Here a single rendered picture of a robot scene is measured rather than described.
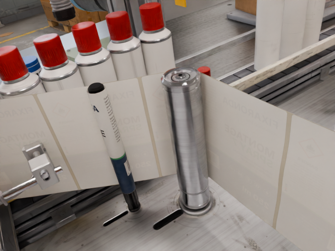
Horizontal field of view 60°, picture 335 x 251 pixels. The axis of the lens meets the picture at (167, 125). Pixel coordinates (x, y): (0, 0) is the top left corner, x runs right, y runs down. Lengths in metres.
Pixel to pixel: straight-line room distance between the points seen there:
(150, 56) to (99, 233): 0.26
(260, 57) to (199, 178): 0.38
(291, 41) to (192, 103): 0.45
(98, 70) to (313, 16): 0.49
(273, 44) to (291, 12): 0.07
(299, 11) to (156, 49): 0.33
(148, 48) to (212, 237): 0.28
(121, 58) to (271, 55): 0.33
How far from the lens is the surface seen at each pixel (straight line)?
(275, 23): 0.63
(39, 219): 0.49
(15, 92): 0.40
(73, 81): 0.41
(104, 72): 0.43
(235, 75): 0.67
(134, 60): 0.45
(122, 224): 0.40
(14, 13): 6.03
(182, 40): 1.03
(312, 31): 0.74
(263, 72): 0.61
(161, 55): 0.46
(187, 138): 0.30
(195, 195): 0.36
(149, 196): 0.41
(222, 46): 0.62
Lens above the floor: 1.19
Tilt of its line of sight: 36 degrees down
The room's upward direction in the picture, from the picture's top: 10 degrees counter-clockwise
